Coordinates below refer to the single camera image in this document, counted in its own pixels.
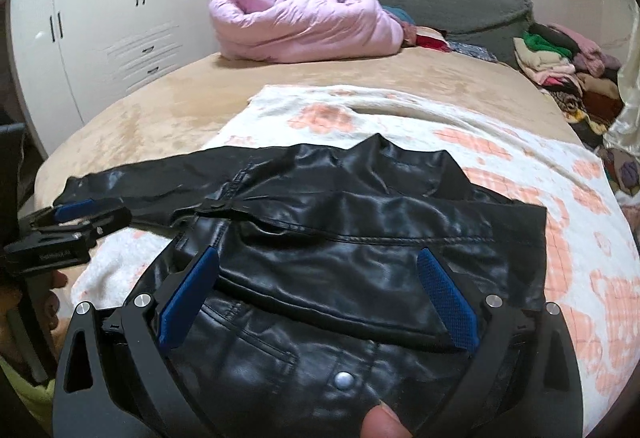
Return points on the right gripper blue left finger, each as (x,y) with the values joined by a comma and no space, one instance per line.
(180,297)

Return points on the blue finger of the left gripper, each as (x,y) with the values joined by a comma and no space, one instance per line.
(73,211)

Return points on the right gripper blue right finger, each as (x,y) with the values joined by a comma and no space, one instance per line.
(453,309)

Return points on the black leather jacket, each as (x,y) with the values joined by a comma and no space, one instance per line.
(318,313)

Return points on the bag of clothes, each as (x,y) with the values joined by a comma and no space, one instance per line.
(621,170)

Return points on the pile of folded clothes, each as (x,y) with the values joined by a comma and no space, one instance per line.
(580,78)

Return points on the red and teal clothes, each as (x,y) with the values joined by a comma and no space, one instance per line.
(430,38)

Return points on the person's left hand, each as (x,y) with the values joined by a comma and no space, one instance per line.
(46,305)

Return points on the person's right hand thumb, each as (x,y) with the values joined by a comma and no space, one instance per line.
(382,422)

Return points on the white and pink plaid blanket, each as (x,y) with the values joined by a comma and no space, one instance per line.
(593,272)

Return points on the beige plush bed cover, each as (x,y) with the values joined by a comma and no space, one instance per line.
(181,111)

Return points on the white glossy wardrobe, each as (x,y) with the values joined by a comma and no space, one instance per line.
(74,58)

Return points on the cream satin curtain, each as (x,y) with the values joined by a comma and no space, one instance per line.
(624,135)

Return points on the pink puffy quilted coat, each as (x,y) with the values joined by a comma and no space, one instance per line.
(298,31)

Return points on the grey headboard cushion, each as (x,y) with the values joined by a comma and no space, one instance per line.
(440,2)

